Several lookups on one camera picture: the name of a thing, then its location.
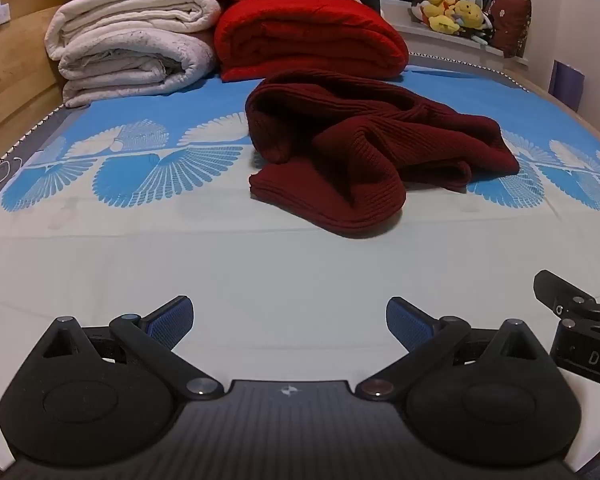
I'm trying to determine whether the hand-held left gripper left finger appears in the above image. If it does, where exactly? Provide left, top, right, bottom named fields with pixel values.
left=42, top=295, right=226, bottom=402

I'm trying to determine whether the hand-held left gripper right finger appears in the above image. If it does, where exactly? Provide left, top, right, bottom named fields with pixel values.
left=355, top=296, right=548, bottom=403

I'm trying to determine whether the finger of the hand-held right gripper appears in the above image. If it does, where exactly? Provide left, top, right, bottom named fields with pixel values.
left=533, top=269, right=600, bottom=322

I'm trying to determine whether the dark red knit sweater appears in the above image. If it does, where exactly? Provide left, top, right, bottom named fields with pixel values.
left=245, top=68, right=521, bottom=238

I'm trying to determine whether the purple box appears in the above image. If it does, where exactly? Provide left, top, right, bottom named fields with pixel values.
left=550, top=60, right=586, bottom=112

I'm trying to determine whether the grey-white folded blanket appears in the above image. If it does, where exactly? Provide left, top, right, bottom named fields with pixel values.
left=57, top=25, right=219, bottom=109

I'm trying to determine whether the dark red cushion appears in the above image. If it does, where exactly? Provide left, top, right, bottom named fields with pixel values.
left=490, top=0, right=533, bottom=59

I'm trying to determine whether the white window sill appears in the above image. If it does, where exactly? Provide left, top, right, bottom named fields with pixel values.
left=380, top=0, right=531, bottom=67

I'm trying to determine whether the yellow plush toy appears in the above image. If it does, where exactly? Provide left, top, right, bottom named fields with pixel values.
left=454, top=0, right=486, bottom=30
left=413, top=0, right=457, bottom=35

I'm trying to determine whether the wooden headboard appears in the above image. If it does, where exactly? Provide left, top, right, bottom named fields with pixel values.
left=0, top=0, right=101, bottom=177

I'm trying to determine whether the red folded blanket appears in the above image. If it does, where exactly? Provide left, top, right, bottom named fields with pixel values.
left=214, top=0, right=410, bottom=82

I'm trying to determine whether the cream folded blanket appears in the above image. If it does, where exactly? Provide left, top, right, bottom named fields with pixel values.
left=44, top=0, right=224, bottom=61

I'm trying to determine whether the wooden bed side rail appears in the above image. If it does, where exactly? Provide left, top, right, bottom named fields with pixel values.
left=500, top=70, right=600, bottom=157

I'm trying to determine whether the white cable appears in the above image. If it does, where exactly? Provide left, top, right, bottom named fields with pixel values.
left=0, top=154, right=37, bottom=217

